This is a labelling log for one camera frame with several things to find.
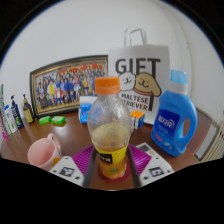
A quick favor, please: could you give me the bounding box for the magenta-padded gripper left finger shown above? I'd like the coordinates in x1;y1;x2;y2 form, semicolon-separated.
49;144;98;188

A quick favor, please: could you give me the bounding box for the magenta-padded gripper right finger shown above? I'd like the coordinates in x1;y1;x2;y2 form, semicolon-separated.
125;143;175;188

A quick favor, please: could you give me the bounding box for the orange juice bottle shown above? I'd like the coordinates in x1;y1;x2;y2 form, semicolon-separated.
86;76;133;180

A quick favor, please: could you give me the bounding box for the pink and yellow mug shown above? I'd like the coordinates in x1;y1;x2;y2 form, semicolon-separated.
27;132;63;172

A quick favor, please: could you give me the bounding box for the blue detergent bottle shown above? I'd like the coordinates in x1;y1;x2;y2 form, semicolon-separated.
150;69;198;158

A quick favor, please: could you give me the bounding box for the puzzle cube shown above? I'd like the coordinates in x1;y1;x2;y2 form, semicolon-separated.
129;110;146;130

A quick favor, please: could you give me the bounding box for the wooden side table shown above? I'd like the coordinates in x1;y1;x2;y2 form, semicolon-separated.
187;106;218;162

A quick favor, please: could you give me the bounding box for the blue tissue pack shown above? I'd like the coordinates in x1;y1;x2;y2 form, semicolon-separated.
78;96;98;125

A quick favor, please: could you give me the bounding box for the white radiator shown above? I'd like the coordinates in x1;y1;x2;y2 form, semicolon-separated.
202;119;224;164

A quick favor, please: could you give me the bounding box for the amber pump bottle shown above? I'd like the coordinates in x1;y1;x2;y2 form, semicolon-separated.
22;93;36;125

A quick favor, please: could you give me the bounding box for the dark blue pump bottle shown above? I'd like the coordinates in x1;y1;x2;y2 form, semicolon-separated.
9;94;25;130

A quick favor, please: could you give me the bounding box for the white bottle with blue cap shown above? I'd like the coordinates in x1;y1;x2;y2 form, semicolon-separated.
3;104;18;134

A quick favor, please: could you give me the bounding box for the framed group photo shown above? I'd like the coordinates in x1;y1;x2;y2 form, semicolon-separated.
29;55;109;118

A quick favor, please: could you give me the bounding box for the white and green shuttlecock tube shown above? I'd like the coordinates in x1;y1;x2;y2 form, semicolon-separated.
0;83;11;136

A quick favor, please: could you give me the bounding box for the white paper gift bag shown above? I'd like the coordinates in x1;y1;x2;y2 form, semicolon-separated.
107;26;171;126

